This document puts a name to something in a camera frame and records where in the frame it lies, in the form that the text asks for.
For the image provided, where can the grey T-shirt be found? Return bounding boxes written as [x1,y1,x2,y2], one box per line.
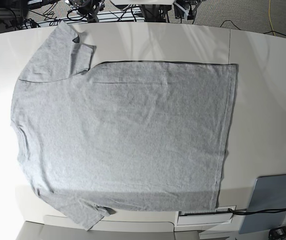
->
[10,23,238,230]

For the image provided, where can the black cable over tablet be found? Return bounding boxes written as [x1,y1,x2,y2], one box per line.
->
[228,206,286,216]

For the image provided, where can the blue-grey tablet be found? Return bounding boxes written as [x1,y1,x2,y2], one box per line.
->
[239,174,286,235]

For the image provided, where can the yellow cable on floor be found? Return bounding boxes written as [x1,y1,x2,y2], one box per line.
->
[269,0,276,36]

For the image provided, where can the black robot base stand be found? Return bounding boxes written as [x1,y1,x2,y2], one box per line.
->
[138,4,173,23]

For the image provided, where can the black cable on table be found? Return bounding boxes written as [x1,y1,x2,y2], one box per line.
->
[220,20,286,63]

